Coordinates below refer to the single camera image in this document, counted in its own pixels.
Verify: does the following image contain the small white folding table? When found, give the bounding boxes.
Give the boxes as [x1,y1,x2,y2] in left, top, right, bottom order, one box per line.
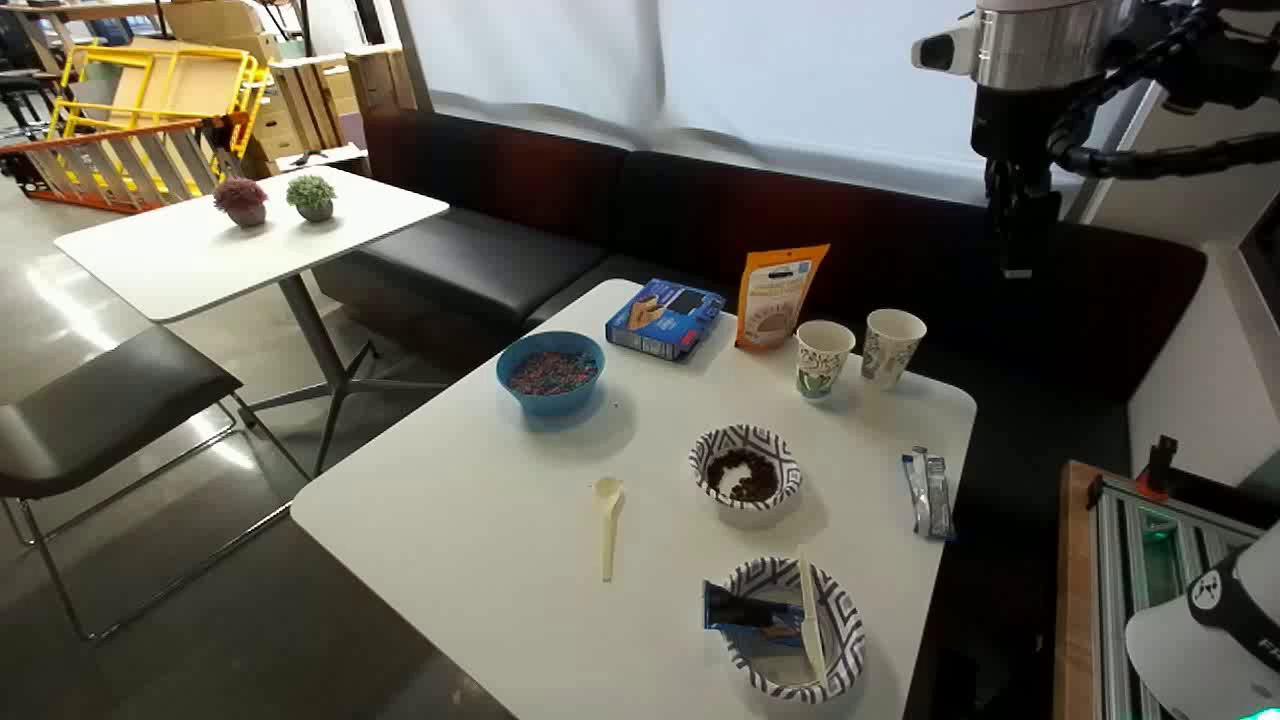
[51,164,454,475]

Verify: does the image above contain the dark blue packet in bowl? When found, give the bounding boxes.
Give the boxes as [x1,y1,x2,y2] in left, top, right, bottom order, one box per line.
[699,575,808,673]

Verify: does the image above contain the blue cookie package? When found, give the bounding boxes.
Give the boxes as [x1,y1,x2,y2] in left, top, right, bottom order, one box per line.
[606,276,727,365]

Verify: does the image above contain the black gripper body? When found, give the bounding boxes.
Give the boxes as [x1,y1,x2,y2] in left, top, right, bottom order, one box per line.
[970,80,1071,207]

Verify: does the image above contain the orange snack pouch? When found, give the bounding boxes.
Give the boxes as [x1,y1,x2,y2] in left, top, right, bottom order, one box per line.
[734,238,838,356]

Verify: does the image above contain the wooden framed equipment box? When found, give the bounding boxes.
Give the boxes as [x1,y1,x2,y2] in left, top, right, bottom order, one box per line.
[1047,433,1280,720]

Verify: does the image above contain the black cushioned bench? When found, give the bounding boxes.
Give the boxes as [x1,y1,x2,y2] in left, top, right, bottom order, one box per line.
[307,106,1213,403]

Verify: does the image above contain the cream plastic spoon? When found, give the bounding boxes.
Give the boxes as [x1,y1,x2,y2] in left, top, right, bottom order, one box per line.
[591,470,632,589]

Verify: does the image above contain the patterned paper bowl with chocolate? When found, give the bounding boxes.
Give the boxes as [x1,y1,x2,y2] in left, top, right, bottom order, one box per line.
[689,421,808,519]

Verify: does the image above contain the maroon muffin toy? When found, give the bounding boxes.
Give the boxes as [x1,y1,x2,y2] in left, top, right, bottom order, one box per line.
[212,170,273,232]

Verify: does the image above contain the yellow metal rack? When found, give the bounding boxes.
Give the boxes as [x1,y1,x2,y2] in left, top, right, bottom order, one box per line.
[0,35,278,215]

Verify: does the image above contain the white paper cup green print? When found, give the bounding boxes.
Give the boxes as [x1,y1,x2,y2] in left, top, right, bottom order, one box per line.
[855,305,932,395]
[792,317,859,403]

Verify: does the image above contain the white window blind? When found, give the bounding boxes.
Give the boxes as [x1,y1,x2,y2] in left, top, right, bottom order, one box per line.
[397,0,992,207]

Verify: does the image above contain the patterned paper bowl with packet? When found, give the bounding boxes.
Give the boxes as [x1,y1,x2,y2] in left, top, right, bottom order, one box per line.
[699,551,872,706]

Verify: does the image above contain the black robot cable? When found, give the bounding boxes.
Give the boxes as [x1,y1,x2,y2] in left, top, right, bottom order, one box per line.
[1041,0,1280,183]

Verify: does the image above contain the black seat metal chair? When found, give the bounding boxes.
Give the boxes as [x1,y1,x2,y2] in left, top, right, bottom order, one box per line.
[0,322,314,648]

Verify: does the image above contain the wooden cabinet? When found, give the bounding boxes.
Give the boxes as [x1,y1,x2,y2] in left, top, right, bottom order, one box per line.
[165,0,424,170]

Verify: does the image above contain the white plastic spoon in bowl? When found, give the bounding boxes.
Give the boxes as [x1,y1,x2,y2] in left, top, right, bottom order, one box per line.
[792,555,838,686]

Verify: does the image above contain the blue bowl with snacks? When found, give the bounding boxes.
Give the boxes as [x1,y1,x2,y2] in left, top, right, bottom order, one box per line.
[491,327,609,433]

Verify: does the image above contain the small blue silver packet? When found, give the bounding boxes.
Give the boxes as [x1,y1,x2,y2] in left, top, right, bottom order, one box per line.
[896,444,959,543]

